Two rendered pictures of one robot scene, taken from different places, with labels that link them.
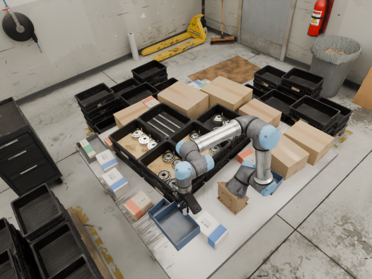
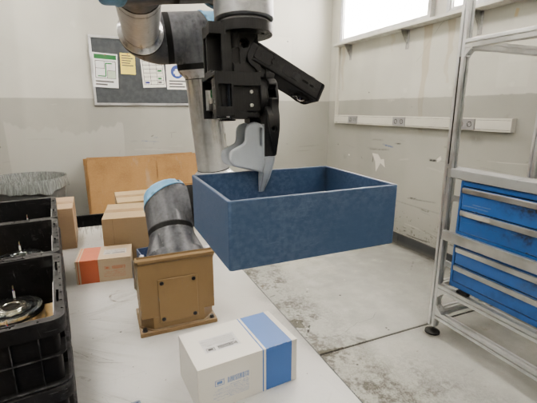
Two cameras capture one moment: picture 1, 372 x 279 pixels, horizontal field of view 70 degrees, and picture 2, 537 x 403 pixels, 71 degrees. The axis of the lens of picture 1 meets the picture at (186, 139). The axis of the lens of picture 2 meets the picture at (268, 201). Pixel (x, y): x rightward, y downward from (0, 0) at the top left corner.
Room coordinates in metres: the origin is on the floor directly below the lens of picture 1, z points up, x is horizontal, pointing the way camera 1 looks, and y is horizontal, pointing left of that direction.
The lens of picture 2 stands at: (0.60, 0.54, 1.22)
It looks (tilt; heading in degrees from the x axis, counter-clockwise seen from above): 14 degrees down; 281
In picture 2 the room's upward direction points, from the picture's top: straight up
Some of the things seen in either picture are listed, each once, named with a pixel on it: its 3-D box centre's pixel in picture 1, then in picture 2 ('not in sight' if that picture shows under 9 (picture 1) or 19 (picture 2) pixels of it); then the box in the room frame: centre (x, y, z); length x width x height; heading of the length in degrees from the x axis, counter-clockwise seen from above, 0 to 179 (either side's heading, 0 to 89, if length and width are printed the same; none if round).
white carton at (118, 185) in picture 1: (115, 182); not in sight; (1.25, 0.57, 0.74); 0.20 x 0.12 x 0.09; 36
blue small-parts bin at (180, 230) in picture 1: (176, 224); (288, 207); (0.66, 0.09, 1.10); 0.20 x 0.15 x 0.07; 35
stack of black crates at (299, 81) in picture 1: (298, 93); not in sight; (2.59, -1.44, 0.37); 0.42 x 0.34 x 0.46; 35
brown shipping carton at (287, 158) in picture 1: (281, 155); (149, 229); (1.31, -0.73, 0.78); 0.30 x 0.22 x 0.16; 28
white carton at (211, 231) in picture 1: (210, 230); (237, 357); (0.78, -0.09, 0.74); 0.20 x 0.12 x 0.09; 40
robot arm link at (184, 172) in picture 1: (183, 174); not in sight; (0.73, 0.03, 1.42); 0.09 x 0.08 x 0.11; 118
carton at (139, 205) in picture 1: (138, 205); not in sight; (1.03, 0.39, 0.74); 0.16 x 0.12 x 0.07; 131
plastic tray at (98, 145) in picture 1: (92, 148); not in sight; (1.67, 0.83, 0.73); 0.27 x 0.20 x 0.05; 34
